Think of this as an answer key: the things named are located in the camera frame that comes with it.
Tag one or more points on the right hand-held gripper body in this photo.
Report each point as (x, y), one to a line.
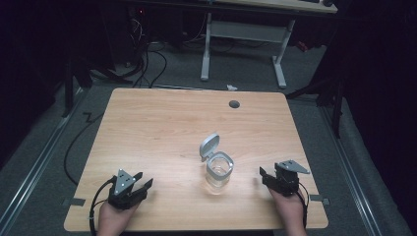
(285, 183)

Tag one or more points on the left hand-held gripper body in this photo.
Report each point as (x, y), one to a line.
(123, 196)

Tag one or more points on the person's left hand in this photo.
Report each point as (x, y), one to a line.
(111, 221)

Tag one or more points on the person's right hand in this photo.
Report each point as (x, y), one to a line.
(291, 213)

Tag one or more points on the grey tape strip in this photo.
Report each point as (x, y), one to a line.
(76, 202)
(318, 198)

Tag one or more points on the clear glass jar, grey lid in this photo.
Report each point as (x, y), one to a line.
(219, 170)

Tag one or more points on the round black table grommet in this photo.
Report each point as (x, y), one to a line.
(234, 104)

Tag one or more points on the black metal stand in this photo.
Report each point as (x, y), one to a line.
(69, 88)
(336, 101)

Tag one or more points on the white crumpled paper scrap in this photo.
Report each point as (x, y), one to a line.
(231, 87)

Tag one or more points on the small red object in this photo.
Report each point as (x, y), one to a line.
(302, 46)

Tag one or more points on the white-legged desk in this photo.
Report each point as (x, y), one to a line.
(246, 31)

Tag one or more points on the metal floor rail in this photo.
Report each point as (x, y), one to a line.
(36, 167)
(352, 173)

